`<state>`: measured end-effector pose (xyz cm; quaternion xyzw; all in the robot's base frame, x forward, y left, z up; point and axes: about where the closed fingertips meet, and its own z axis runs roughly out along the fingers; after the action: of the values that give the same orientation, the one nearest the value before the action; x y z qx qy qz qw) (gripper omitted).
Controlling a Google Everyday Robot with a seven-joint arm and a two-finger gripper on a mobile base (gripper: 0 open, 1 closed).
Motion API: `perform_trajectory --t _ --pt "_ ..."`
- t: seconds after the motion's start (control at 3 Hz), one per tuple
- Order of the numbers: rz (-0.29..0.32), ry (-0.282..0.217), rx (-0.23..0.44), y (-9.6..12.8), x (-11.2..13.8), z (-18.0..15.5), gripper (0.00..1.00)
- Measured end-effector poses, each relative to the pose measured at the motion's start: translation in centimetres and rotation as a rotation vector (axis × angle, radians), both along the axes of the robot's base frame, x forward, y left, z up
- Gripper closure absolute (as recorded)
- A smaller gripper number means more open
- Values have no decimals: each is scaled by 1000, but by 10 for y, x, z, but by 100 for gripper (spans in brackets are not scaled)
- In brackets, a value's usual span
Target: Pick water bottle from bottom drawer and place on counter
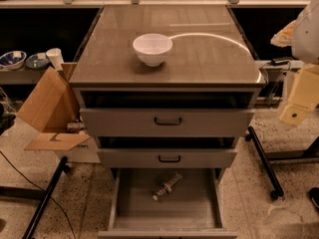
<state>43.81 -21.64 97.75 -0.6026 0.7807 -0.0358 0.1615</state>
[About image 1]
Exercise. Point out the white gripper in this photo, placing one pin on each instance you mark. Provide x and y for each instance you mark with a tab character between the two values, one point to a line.
308	34

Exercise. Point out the clear plastic water bottle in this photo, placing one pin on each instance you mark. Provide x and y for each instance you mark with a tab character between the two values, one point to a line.
166	188

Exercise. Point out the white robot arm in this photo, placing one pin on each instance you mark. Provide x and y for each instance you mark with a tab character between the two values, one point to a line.
302	35

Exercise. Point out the grey drawer cabinet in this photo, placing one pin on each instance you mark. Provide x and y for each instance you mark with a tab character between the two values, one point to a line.
208	53

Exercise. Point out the grey middle drawer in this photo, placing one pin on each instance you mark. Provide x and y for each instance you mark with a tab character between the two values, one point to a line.
166	152

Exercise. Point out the grey drawer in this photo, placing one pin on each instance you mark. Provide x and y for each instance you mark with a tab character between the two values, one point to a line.
166	152
166	114
191	211

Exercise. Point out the grey top drawer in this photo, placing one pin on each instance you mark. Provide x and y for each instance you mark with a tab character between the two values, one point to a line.
166	114

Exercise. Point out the grey bottom drawer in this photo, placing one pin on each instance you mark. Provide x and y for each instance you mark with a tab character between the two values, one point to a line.
191	211

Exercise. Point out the black power adapter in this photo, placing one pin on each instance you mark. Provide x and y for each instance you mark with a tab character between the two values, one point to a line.
281	61

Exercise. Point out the black right stand leg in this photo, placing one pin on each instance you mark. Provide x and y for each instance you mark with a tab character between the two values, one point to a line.
277	190

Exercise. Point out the black stand leg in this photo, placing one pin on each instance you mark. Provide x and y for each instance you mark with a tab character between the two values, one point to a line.
277	190
46	195

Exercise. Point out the white ceramic bowl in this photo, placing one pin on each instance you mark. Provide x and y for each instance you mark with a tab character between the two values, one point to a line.
152	49

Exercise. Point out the white box under cardboard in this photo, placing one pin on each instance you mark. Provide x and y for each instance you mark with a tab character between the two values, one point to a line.
85	152

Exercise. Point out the white paper cup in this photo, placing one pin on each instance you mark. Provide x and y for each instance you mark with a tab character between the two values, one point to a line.
55	57

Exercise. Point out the brown cardboard box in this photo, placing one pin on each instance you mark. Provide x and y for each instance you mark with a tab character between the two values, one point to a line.
48	109

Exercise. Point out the blue patterned plate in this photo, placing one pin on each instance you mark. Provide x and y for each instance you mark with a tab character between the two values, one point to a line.
37	62

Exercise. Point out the blue patterned bowl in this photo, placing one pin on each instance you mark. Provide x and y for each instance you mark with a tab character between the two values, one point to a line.
13	60

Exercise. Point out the black left stand leg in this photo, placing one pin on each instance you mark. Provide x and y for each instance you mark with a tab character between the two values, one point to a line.
46	195

